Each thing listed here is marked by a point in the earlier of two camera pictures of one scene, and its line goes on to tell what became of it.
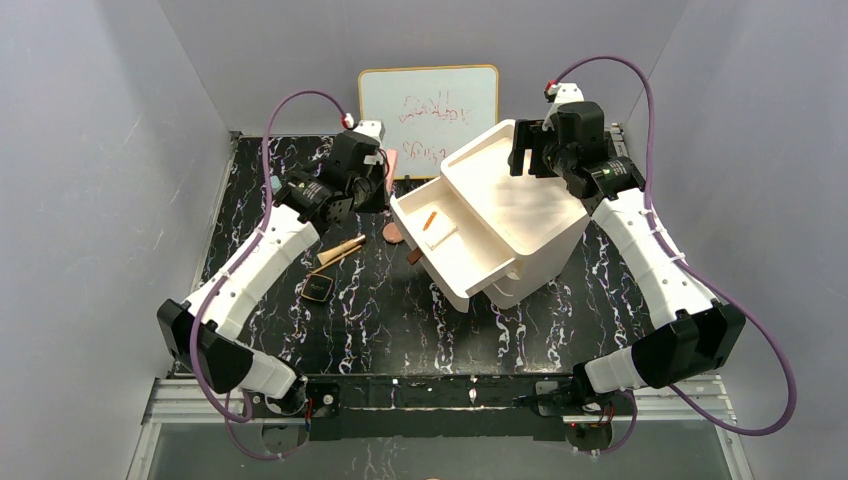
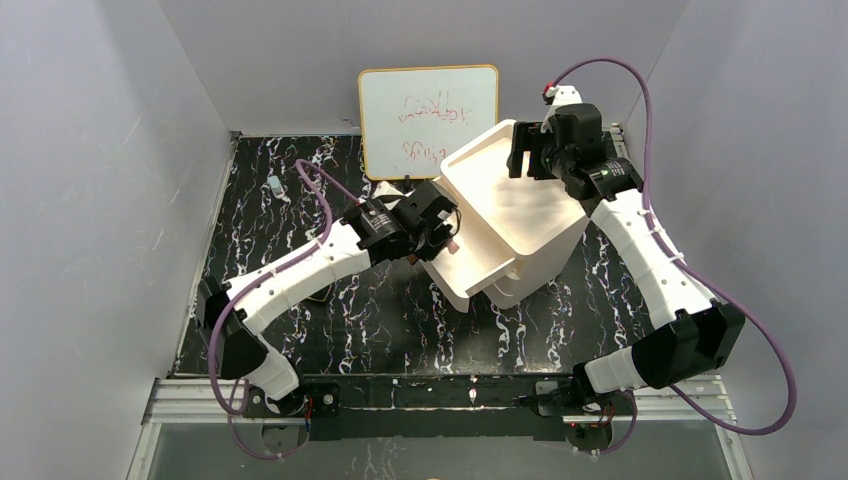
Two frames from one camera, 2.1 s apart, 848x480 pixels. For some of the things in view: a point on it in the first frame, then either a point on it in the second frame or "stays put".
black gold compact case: [316, 287] stays put
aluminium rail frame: [682, 403] stays put
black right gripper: [530, 148] stays put
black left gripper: [370, 187] -> [436, 225]
